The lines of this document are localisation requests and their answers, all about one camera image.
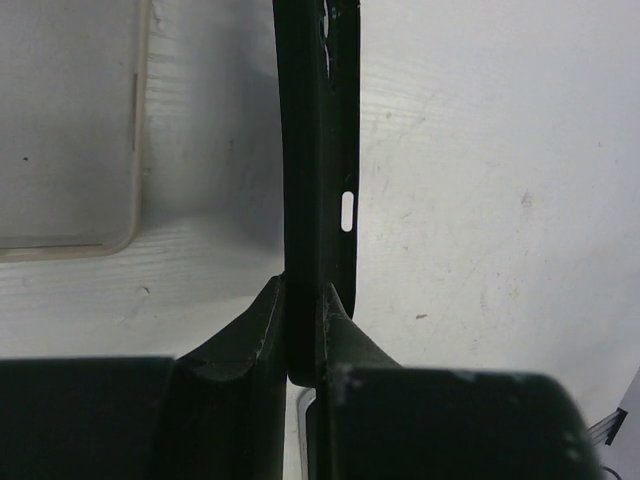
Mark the beige phone case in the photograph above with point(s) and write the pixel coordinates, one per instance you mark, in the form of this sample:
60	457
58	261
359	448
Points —
73	77

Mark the black phone case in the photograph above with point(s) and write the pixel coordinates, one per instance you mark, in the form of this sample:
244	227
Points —
318	46

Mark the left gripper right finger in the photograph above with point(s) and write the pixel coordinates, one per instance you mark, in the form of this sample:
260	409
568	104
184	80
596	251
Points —
373	418

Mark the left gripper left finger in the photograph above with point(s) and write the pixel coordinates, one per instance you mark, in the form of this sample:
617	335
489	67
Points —
215	413

